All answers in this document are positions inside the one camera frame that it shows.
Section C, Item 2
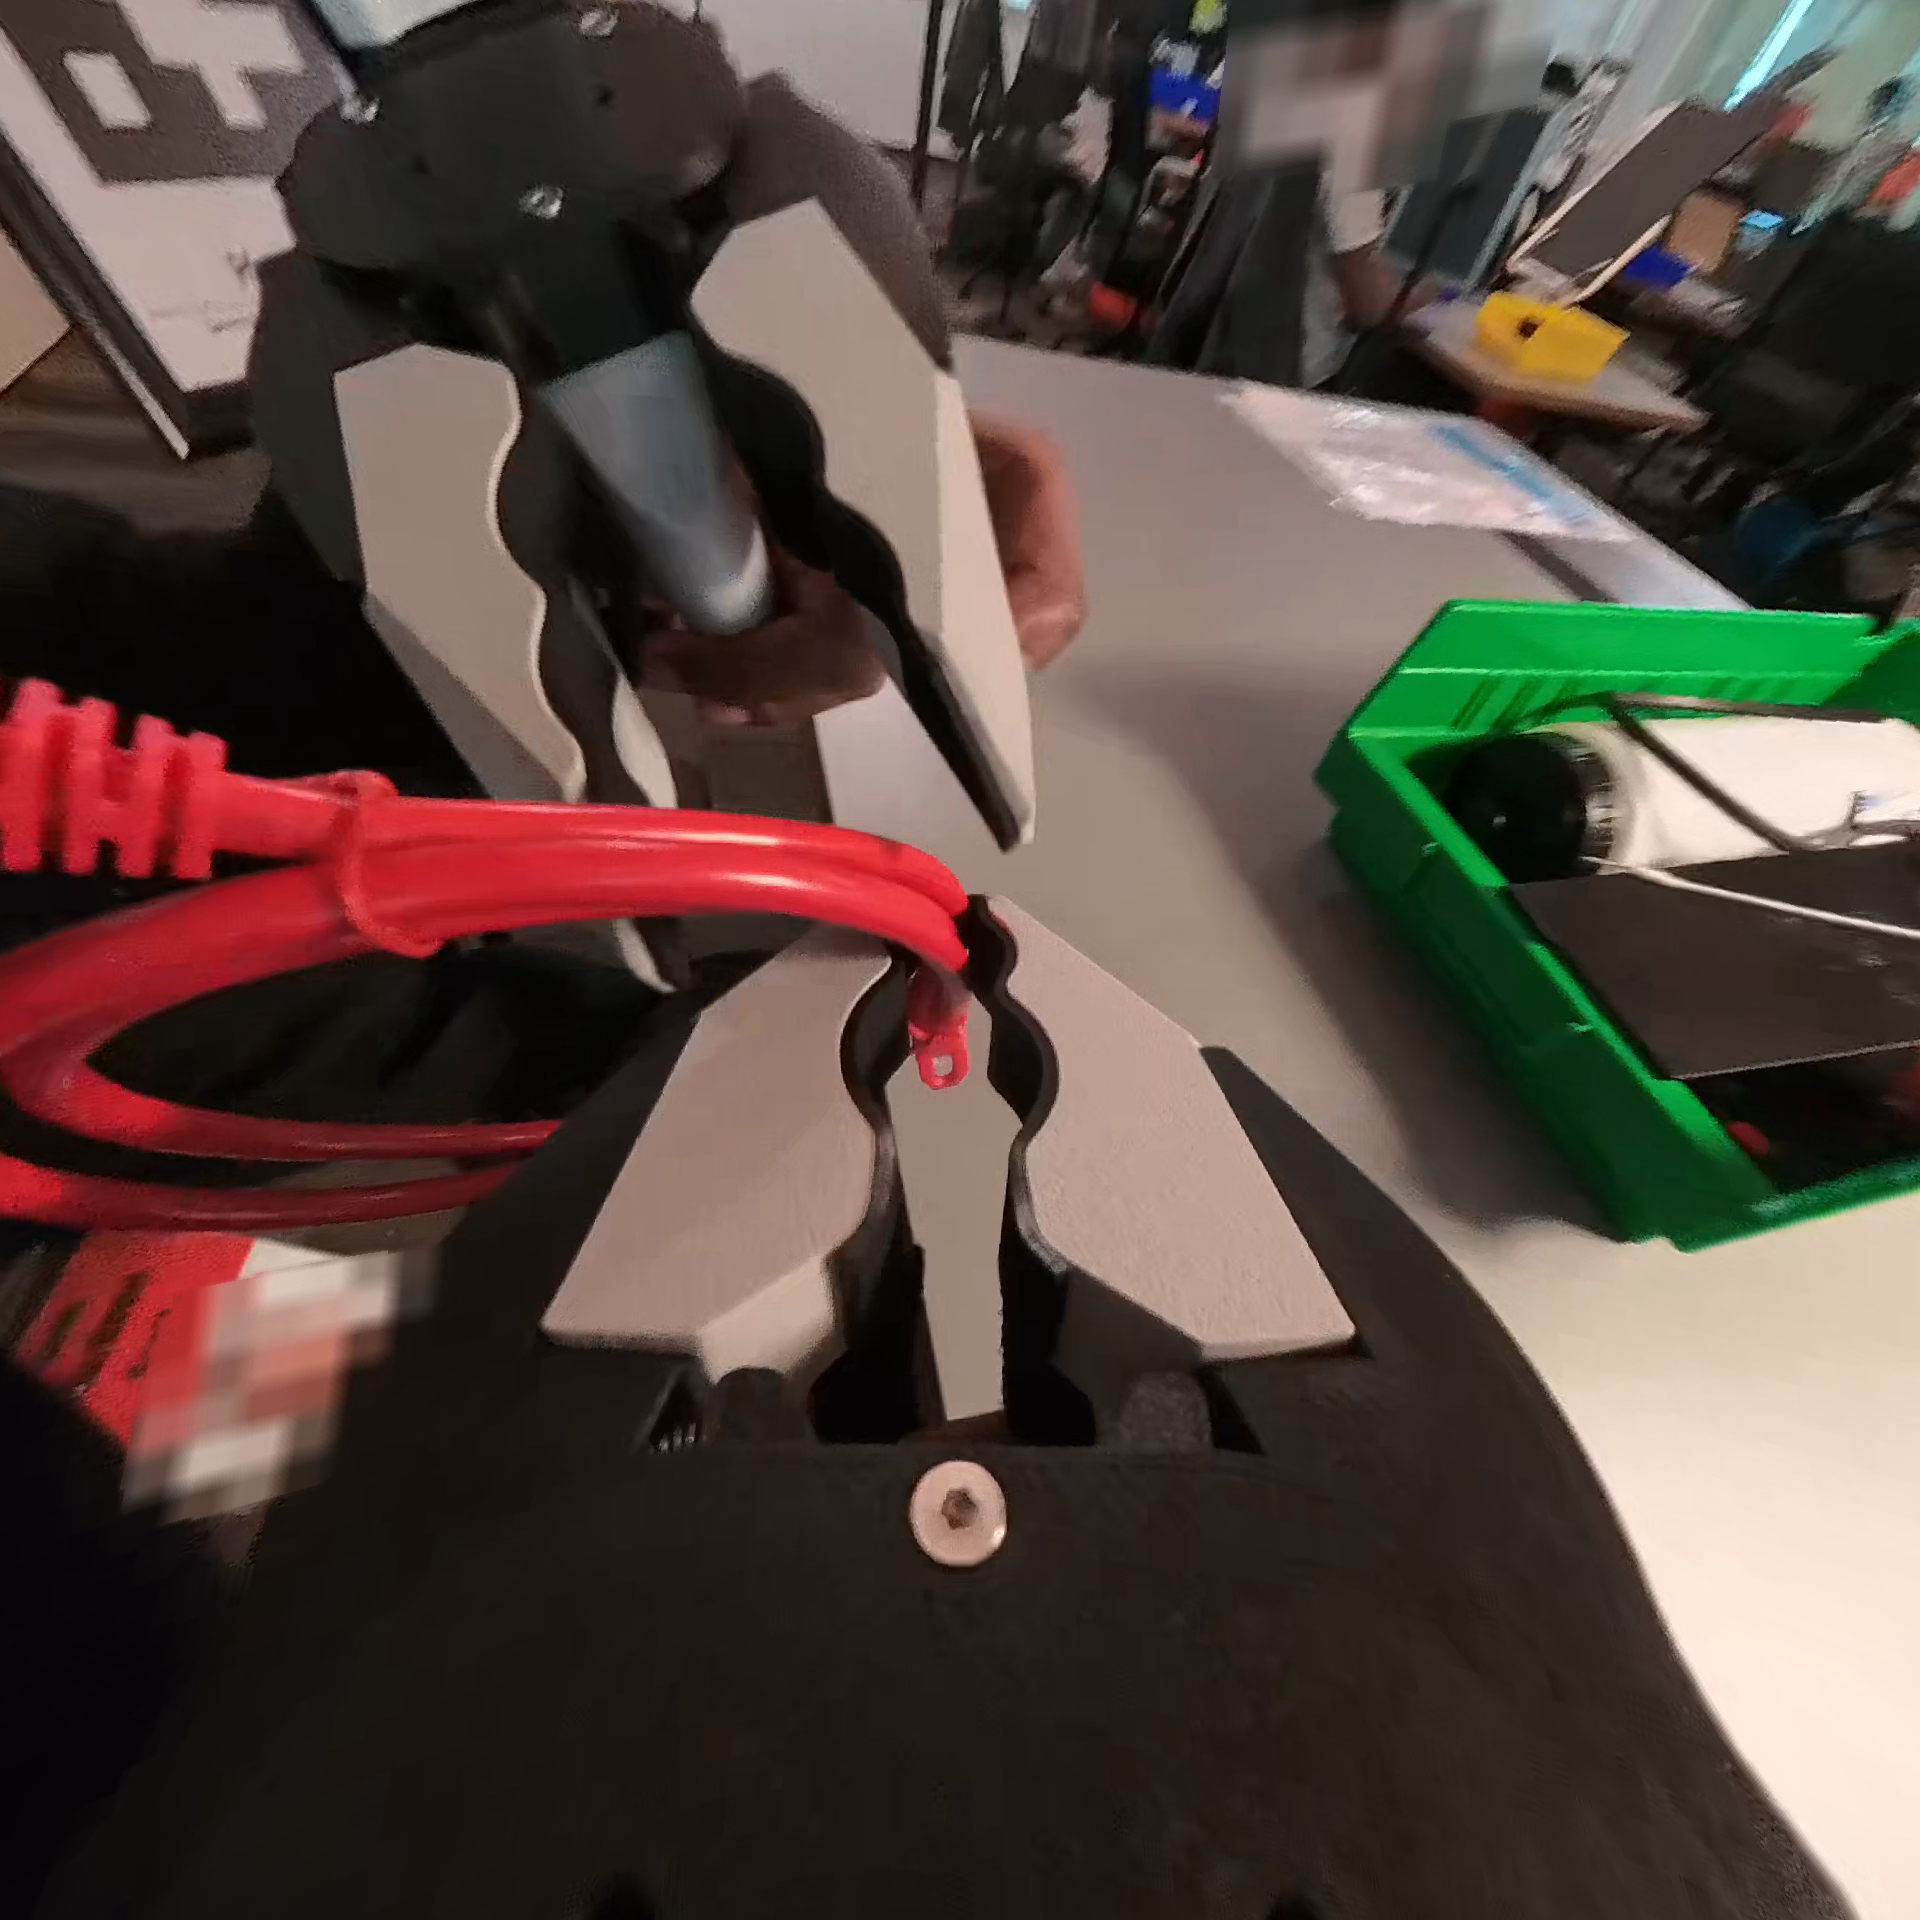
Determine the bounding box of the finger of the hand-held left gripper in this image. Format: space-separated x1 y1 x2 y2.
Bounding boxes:
330 346 682 816
689 199 1039 854

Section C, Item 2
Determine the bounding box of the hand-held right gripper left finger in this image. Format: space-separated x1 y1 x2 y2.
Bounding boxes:
539 914 977 1383

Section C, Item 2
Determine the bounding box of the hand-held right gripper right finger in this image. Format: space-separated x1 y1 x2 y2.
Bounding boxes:
971 896 1359 1375

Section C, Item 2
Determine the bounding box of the red network cable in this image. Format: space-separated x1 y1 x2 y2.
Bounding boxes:
0 675 977 1235

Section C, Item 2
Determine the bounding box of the green plastic bin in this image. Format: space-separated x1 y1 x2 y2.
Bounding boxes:
1311 597 1920 1256

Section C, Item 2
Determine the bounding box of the black sheet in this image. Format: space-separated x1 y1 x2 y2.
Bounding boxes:
1506 849 1920 1087

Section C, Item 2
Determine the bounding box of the person's left hand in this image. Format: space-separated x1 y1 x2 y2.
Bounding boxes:
637 411 1087 731

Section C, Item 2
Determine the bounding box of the black-framed marker sign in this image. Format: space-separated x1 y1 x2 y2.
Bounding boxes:
0 0 365 463

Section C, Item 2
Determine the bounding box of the clear bag of papers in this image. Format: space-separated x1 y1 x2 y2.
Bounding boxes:
1223 382 1642 544

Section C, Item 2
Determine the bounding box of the small yellow bin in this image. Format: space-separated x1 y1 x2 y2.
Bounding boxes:
1475 293 1633 379

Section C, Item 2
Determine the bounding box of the wooden desk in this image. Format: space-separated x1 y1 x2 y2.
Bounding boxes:
1410 301 1714 442

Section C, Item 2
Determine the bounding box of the white cylinder with black cap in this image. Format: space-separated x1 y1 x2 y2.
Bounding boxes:
1439 721 1920 890

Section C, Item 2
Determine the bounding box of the small cream-framed board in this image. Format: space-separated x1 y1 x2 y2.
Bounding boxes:
1506 97 1783 298

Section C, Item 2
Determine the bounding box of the black office chair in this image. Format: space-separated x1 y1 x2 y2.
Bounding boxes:
1697 225 1920 501

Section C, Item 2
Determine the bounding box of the black cable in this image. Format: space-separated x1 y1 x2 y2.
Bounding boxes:
1611 693 1920 857

